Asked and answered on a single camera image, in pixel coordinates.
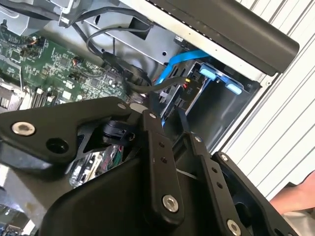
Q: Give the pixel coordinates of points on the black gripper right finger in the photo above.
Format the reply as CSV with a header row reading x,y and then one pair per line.
x,y
208,162

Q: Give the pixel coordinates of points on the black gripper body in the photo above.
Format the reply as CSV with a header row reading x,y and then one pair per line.
x,y
110,209

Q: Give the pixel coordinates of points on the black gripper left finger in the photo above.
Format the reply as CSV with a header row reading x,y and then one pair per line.
x,y
61,118

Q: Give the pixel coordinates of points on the hard disk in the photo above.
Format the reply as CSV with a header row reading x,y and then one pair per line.
x,y
208,72

